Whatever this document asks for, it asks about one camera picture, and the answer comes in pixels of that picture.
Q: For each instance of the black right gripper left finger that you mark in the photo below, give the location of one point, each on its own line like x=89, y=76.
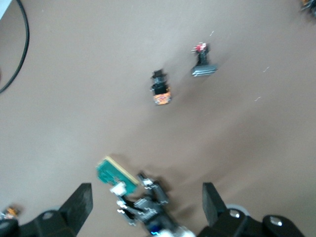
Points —
x=79, y=207

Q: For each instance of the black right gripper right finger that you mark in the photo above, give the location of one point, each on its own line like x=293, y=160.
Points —
x=212, y=202

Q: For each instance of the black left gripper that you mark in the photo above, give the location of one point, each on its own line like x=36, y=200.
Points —
x=153, y=214

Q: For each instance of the orange contact block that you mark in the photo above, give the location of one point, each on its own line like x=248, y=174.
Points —
x=11, y=212

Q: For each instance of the brown paper table cover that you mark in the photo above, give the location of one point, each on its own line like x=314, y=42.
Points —
x=98, y=98

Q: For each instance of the black push button orange block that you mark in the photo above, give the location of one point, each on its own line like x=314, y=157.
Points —
x=161, y=86

